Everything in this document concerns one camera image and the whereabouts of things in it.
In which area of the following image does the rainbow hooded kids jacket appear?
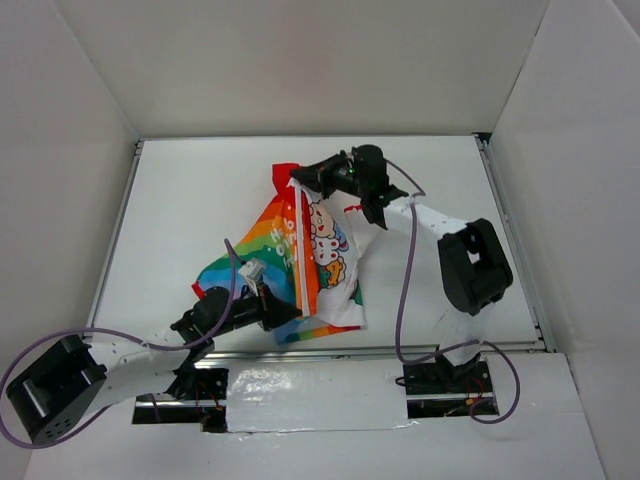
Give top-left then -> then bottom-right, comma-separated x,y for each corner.
192,161 -> 369,346

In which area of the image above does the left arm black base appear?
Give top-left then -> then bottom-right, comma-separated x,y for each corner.
166,368 -> 229,433

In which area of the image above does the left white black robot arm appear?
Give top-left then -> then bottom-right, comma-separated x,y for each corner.
1,285 -> 302,449

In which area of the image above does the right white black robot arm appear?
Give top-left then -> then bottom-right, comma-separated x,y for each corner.
291,145 -> 513,391

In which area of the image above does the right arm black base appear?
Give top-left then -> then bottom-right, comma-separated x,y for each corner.
399,361 -> 494,400

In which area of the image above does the white foil covered panel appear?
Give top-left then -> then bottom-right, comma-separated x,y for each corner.
226,360 -> 412,433

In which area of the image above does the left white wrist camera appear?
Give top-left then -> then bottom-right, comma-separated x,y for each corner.
238,258 -> 266,295

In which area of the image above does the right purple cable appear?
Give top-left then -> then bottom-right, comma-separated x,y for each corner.
384,158 -> 521,425

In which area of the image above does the aluminium front rail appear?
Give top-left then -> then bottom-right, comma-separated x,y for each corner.
197,341 -> 546,368

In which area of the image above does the aluminium rail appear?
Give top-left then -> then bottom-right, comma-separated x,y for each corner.
86,139 -> 145,327
197,341 -> 546,368
472,132 -> 558,353

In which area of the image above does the aluminium left side rail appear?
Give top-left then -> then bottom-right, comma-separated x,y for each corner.
86,139 -> 145,327

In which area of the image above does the aluminium right side rail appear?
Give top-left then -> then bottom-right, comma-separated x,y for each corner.
472,132 -> 558,353

